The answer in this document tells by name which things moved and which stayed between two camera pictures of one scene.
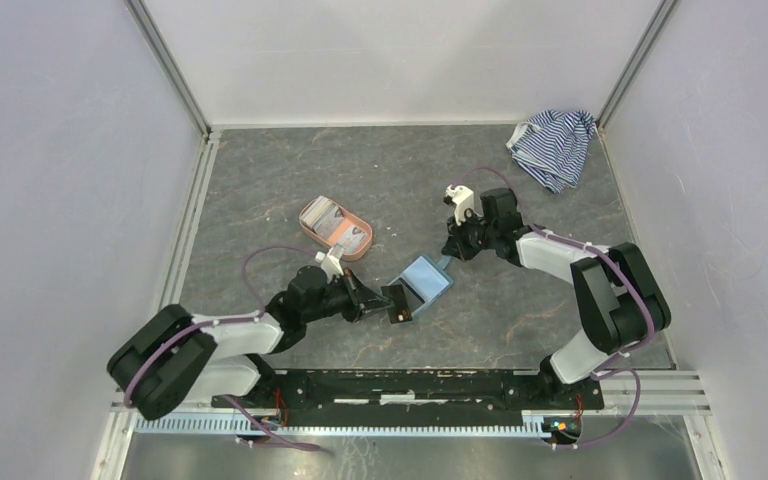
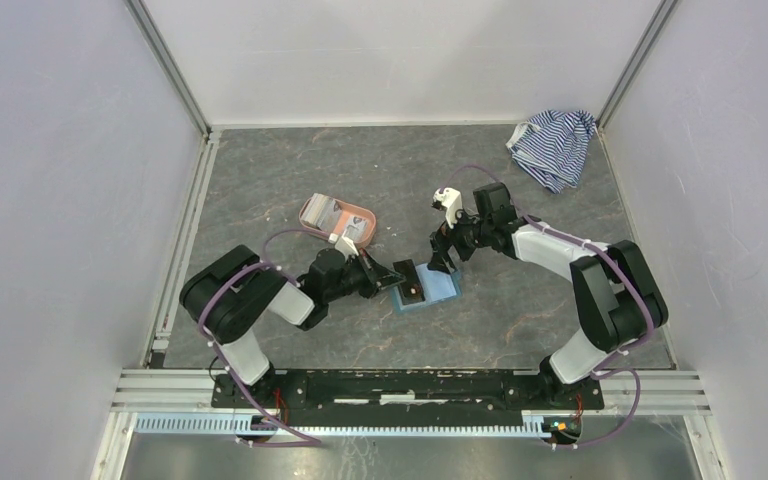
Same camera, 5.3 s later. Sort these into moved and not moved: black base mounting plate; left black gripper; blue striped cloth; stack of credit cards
Moved: left black gripper
Not moved: stack of credit cards; blue striped cloth; black base mounting plate
